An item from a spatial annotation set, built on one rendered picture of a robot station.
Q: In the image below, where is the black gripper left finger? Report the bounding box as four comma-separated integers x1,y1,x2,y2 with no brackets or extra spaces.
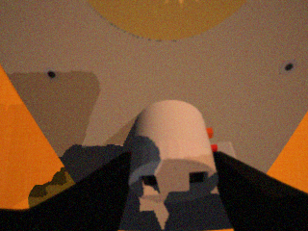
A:
0,153,131,231

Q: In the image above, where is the tan service panel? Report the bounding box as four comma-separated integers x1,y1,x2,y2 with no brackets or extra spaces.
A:
0,0,308,183

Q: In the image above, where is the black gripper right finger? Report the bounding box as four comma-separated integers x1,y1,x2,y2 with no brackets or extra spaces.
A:
213,151,308,231

